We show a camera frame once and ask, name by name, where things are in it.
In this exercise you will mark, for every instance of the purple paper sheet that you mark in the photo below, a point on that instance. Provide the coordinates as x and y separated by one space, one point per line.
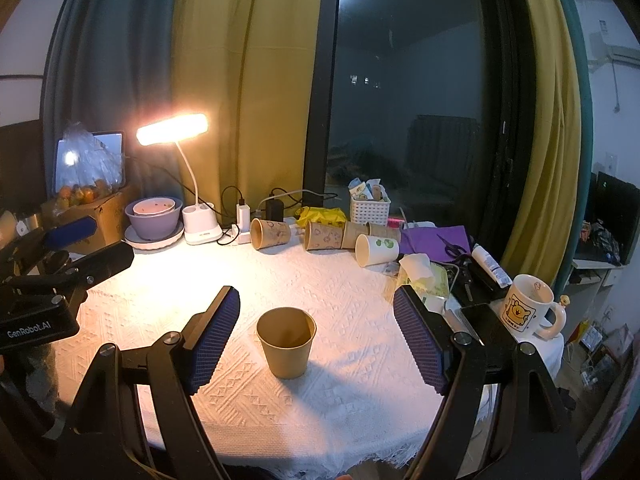
425 242

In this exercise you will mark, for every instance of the cardboard box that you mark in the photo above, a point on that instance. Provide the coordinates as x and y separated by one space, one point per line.
112 215

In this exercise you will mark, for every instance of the glowing screen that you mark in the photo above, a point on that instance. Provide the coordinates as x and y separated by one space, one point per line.
67 160

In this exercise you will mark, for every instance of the white desk lamp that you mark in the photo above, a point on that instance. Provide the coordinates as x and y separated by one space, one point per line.
199 220

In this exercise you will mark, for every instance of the green tissue packet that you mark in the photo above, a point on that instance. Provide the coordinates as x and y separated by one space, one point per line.
430 280

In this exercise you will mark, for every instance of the white bear-print mug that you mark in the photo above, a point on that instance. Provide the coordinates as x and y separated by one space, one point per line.
525 310

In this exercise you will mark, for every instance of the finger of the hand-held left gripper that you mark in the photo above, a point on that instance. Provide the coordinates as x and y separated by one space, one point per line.
72 230
107 260

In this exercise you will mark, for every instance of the white power strip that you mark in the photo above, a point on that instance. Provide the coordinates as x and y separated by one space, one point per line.
242 237

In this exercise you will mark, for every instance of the white side desk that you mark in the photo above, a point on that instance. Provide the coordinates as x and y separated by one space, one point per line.
597 270

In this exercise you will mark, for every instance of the plain brown paper cup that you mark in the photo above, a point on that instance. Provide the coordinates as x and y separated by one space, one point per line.
386 232
356 235

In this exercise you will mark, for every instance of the pink bowl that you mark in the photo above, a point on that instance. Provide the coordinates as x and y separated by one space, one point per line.
152 206

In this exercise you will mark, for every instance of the purple bowl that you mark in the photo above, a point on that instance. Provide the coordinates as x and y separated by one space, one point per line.
150 230

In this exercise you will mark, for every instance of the clear plastic bag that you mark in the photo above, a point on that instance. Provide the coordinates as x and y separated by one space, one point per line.
95 160

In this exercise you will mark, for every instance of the metal cup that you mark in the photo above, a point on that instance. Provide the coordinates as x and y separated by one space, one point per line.
31 222

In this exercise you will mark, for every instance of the black charger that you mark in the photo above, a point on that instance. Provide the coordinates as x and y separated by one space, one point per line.
274 208

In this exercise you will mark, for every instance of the black scissors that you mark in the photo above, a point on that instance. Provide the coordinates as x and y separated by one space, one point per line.
452 246

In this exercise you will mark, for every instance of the white air conditioner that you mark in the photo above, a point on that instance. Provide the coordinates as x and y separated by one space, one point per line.
617 50

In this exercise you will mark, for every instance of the yellow snack bag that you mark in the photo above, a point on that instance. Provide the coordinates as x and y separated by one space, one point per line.
322 216

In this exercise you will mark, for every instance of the white plastic basket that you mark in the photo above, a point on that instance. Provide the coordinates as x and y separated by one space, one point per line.
369 210

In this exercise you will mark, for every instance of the white charger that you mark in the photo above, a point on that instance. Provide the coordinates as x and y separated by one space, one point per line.
243 215

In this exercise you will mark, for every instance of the yellow curtain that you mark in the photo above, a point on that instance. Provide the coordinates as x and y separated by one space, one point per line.
250 85
545 135

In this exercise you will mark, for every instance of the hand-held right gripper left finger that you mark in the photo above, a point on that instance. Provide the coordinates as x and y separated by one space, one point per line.
216 340

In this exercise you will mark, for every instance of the black case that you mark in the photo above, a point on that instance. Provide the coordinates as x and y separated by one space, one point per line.
482 275

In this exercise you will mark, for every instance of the white patterned tablecloth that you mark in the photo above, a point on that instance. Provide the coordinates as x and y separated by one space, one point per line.
325 400

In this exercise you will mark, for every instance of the pile of oranges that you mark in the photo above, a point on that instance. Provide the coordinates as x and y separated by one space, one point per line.
80 194

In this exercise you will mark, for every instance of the white green-print paper cup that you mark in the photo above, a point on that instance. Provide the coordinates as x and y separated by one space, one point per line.
377 250

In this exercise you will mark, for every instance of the white plate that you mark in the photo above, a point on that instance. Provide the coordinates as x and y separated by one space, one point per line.
165 244

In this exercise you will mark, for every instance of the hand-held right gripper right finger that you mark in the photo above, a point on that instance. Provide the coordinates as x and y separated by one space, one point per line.
422 340

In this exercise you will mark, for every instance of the plain beige paper cup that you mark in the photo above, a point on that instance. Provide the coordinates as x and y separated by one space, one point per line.
287 355

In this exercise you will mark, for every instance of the black phone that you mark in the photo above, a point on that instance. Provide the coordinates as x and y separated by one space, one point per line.
482 325

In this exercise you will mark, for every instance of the white tube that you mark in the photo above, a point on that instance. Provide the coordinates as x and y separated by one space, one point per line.
490 262

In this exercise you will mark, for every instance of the brown patterned paper cup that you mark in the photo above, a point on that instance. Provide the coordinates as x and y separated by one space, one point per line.
325 236
272 234

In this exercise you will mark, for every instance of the small yellow duck figure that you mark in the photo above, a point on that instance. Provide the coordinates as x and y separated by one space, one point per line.
565 301

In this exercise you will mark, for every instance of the teal curtain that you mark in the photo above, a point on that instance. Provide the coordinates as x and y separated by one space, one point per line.
582 110
115 60

